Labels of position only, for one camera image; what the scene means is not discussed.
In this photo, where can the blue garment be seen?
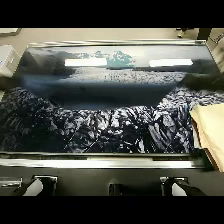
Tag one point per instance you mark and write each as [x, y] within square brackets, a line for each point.
[106, 95]

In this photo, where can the white box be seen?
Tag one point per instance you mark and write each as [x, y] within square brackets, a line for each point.
[6, 61]

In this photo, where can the silver frame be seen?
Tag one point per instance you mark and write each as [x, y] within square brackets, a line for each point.
[100, 163]

